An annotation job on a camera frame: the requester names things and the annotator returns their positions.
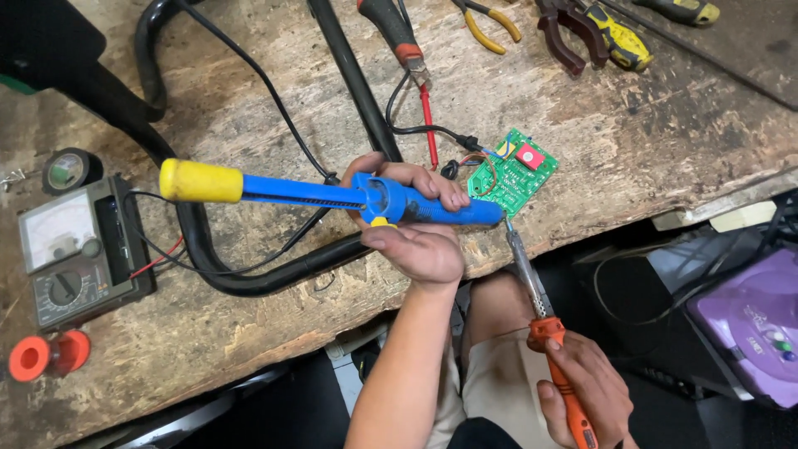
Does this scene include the person's left hand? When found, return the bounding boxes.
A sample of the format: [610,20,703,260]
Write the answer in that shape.
[340,151,472,291]

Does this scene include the person's right hand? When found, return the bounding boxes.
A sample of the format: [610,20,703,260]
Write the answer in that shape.
[536,331,638,449]

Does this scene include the orange soldering iron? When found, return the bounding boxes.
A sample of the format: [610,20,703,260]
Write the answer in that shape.
[502,212,601,449]

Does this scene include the blue yellow desoldering pump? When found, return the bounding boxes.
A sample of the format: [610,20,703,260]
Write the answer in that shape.
[158,158,505,229]

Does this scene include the person's leg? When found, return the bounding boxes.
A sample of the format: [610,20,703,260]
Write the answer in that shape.
[464,271,544,351]

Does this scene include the beige shorts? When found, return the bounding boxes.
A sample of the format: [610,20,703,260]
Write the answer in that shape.
[425,327,565,449]

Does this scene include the green circuit board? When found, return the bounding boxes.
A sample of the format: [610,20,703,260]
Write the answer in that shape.
[467,128,559,220]

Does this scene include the red test probe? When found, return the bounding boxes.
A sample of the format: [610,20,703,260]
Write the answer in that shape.
[418,84,440,171]

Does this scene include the purple plastic device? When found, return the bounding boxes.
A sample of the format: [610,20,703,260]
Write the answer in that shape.
[685,246,798,410]

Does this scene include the black straight tube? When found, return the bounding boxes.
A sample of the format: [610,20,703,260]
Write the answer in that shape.
[307,0,404,164]

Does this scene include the white plastic block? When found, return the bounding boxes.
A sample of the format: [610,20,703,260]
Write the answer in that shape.
[651,200,778,233]

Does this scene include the black curved tube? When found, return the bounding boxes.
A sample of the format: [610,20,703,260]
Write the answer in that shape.
[59,0,375,298]

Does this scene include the grey analog multimeter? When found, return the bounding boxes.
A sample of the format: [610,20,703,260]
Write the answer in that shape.
[17,176,157,331]

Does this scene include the yellow black screwdriver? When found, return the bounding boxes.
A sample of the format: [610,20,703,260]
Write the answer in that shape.
[633,0,722,27]

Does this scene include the black electrical tape roll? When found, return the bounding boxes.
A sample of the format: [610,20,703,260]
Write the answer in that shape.
[42,147,105,197]

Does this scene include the dark metal plate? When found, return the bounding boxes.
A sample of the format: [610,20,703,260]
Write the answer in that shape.
[595,0,798,113]

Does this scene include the orange solder spool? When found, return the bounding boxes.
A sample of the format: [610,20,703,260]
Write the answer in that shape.
[8,330,92,383]

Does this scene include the black bulky object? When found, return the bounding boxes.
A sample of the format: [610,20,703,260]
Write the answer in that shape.
[0,0,108,96]

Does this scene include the black probe cable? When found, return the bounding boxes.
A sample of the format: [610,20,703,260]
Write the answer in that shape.
[384,70,485,154]

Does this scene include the black orange handled tool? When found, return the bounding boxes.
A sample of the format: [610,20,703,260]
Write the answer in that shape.
[357,0,432,87]

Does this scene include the thin black cable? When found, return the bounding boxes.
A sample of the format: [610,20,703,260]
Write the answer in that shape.
[121,0,341,276]

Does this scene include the dark red handled pliers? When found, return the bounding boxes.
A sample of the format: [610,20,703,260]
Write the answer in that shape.
[535,0,611,77]

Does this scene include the thin red wire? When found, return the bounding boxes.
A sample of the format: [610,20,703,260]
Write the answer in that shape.
[129,235,185,280]

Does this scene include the yellow black handled pliers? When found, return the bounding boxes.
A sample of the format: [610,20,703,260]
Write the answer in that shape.
[583,2,655,72]

